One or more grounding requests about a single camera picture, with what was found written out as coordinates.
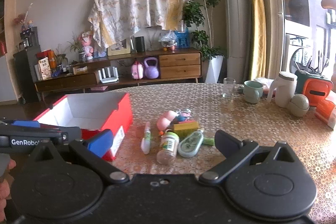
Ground green marker pen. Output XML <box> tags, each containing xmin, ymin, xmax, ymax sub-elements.
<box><xmin>202</xmin><ymin>137</ymin><xmax>215</xmax><ymax>146</ymax></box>

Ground green correction tape dispenser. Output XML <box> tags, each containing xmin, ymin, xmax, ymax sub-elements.
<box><xmin>178</xmin><ymin>130</ymin><xmax>204</xmax><ymax>158</ymax></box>

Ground clear vial purple flower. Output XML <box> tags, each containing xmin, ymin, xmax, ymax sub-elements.
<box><xmin>141</xmin><ymin>122</ymin><xmax>151</xmax><ymax>155</ymax></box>

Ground yellow small box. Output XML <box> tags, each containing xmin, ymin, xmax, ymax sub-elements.
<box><xmin>173</xmin><ymin>121</ymin><xmax>199</xmax><ymax>138</ymax></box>

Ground blue cartoon keychain figures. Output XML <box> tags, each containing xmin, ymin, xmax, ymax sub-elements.
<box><xmin>176</xmin><ymin>108</ymin><xmax>192</xmax><ymax>122</ymax></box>

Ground spice jar green lid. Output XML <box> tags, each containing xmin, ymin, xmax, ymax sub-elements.
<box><xmin>157</xmin><ymin>131</ymin><xmax>179</xmax><ymax>165</ymax></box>

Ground pink plastic bowl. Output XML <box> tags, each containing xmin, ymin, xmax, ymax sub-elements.
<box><xmin>157</xmin><ymin>110</ymin><xmax>178</xmax><ymax>131</ymax></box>

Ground person's left hand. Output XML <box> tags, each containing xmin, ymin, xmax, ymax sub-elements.
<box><xmin>0</xmin><ymin>159</ymin><xmax>16</xmax><ymax>223</ymax></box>

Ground red cardboard shoe box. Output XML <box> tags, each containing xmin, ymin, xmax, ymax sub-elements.
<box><xmin>34</xmin><ymin>92</ymin><xmax>133</xmax><ymax>161</ymax></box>

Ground snack box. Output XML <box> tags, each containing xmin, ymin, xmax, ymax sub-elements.
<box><xmin>38</xmin><ymin>57</ymin><xmax>51</xmax><ymax>80</ymax></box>

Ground black cabinet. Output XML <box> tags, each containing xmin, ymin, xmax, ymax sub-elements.
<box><xmin>14</xmin><ymin>46</ymin><xmax>41</xmax><ymax>103</ymax></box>

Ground green ceramic mug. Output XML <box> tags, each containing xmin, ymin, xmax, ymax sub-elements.
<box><xmin>243</xmin><ymin>81</ymin><xmax>263</xmax><ymax>104</ymax></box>

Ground lace tablecloth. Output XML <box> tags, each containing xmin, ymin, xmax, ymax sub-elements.
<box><xmin>110</xmin><ymin>82</ymin><xmax>336</xmax><ymax>224</ymax></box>

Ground clear drinking glass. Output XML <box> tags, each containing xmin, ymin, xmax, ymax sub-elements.
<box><xmin>223</xmin><ymin>77</ymin><xmax>236</xmax><ymax>99</ymax></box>

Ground white wifi router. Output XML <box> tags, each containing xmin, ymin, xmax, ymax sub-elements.
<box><xmin>97</xmin><ymin>67</ymin><xmax>119</xmax><ymax>84</ymax></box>

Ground wooden tv console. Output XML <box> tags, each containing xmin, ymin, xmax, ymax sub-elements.
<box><xmin>35</xmin><ymin>48</ymin><xmax>202</xmax><ymax>98</ymax></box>

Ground white lidded pitcher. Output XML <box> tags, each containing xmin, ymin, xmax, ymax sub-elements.
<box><xmin>266</xmin><ymin>71</ymin><xmax>297</xmax><ymax>108</ymax></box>

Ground pink toy case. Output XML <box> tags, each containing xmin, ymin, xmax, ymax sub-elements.
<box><xmin>131</xmin><ymin>61</ymin><xmax>144</xmax><ymax>80</ymax></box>

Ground small potted plant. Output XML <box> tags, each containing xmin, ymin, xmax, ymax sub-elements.
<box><xmin>68</xmin><ymin>33</ymin><xmax>86</xmax><ymax>63</ymax></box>

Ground purple kettlebell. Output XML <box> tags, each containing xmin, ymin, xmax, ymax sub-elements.
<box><xmin>143</xmin><ymin>57</ymin><xmax>159</xmax><ymax>79</ymax></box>

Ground orange box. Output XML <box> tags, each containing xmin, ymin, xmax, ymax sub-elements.
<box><xmin>315</xmin><ymin>100</ymin><xmax>336</xmax><ymax>129</ymax></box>

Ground pink doll figure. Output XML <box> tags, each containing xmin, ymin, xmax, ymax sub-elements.
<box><xmin>79</xmin><ymin>31</ymin><xmax>94</xmax><ymax>60</ymax></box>

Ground orange green utensil holder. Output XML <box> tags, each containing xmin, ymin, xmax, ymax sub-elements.
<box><xmin>291</xmin><ymin>55</ymin><xmax>334</xmax><ymax>107</ymax></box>

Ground black speaker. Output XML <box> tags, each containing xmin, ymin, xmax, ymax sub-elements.
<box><xmin>135</xmin><ymin>36</ymin><xmax>146</xmax><ymax>53</ymax></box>

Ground plastic bag of items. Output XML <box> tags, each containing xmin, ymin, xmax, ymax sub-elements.
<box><xmin>158</xmin><ymin>30</ymin><xmax>177</xmax><ymax>52</ymax></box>

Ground white standing air conditioner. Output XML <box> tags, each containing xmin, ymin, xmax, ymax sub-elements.
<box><xmin>225</xmin><ymin>0</ymin><xmax>250</xmax><ymax>84</ymax></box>

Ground potted tree white planter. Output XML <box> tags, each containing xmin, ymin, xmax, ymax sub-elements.
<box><xmin>182</xmin><ymin>0</ymin><xmax>224</xmax><ymax>84</ymax></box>

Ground floral cloth covered tv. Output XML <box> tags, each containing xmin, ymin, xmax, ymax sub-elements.
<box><xmin>88</xmin><ymin>0</ymin><xmax>189</xmax><ymax>49</ymax></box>

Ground yellow curtain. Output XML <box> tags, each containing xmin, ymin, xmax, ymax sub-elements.
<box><xmin>250</xmin><ymin>0</ymin><xmax>266</xmax><ymax>79</ymax></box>

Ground picture frame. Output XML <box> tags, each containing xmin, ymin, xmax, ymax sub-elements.
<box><xmin>107</xmin><ymin>38</ymin><xmax>131</xmax><ymax>56</ymax></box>

